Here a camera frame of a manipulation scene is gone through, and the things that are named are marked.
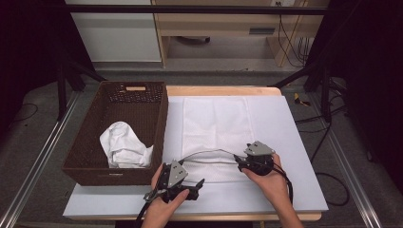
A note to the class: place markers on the white mesh laundry bag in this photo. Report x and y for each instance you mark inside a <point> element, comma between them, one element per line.
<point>215,123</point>

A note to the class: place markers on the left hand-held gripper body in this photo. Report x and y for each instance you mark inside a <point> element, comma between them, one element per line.
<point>176,174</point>

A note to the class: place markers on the black curtain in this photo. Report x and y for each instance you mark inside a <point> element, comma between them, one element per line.
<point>367,63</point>
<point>28,41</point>

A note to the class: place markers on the white table board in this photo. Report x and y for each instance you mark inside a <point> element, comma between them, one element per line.
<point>278,133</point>

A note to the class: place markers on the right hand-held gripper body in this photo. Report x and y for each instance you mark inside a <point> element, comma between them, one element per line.
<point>259,156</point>

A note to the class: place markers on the brown woven basket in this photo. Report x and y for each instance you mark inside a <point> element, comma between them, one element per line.
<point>126,123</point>

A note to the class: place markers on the black metal stand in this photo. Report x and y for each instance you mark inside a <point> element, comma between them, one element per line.
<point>62,88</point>
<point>325,91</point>

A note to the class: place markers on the black horizontal frame bar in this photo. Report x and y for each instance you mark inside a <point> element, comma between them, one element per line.
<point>190,9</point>

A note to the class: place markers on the aluminium floor rail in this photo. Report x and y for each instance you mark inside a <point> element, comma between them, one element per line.
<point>348,164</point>
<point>41,152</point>

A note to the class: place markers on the person's left hand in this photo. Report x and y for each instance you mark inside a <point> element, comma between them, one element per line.
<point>164,205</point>

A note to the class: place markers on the person's right hand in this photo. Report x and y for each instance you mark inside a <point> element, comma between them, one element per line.
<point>269,183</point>

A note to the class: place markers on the yellow and black tool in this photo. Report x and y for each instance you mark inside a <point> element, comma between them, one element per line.
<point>298,99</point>

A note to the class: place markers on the light wooden desk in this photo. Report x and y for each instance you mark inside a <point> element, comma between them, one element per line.
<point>221,22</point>

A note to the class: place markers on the wooden table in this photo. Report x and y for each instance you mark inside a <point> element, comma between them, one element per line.
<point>221,91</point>

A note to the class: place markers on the white cabinet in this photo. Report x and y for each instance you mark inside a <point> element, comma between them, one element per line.
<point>120,34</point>

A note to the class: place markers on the dark object under desk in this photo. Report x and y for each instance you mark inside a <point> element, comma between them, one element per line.
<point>193,40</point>

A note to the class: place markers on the white garment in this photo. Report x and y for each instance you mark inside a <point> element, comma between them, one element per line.
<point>123,147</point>

